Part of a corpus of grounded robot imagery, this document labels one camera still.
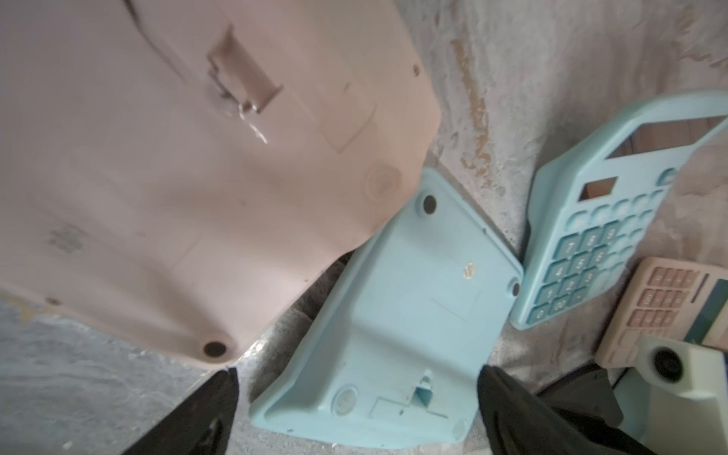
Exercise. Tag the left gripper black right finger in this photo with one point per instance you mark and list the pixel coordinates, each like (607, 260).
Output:
(518, 422)

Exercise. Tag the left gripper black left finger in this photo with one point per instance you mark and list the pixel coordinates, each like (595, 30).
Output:
(201, 424)

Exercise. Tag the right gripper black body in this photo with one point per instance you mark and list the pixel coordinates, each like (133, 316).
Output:
(584, 393)

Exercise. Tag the teal calculator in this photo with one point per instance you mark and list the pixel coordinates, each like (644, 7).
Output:
(393, 358)
(590, 207)

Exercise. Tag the pale pink calculator back left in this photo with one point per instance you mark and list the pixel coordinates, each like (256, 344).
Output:
(177, 173)

